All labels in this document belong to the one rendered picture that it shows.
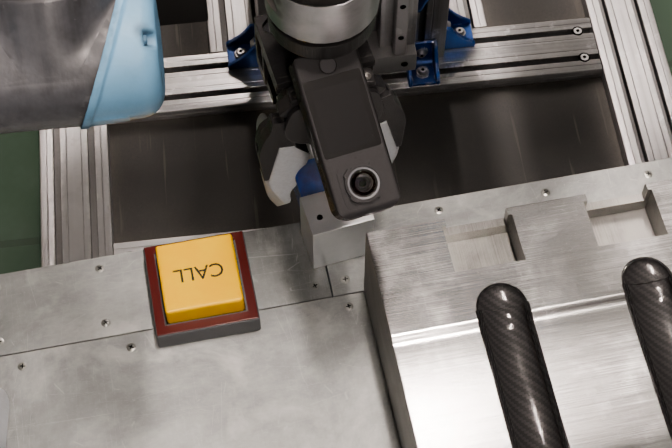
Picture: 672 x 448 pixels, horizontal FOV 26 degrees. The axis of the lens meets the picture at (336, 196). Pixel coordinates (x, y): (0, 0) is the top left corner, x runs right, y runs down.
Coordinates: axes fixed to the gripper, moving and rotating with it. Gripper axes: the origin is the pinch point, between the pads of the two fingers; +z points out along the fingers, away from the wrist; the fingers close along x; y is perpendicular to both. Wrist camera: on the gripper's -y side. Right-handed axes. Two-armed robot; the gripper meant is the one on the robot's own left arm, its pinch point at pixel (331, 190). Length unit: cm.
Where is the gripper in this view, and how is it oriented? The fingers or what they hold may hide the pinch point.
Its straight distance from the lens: 110.7
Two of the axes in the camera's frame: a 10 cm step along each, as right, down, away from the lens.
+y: -2.9, -8.2, 5.0
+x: -9.6, 2.5, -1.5
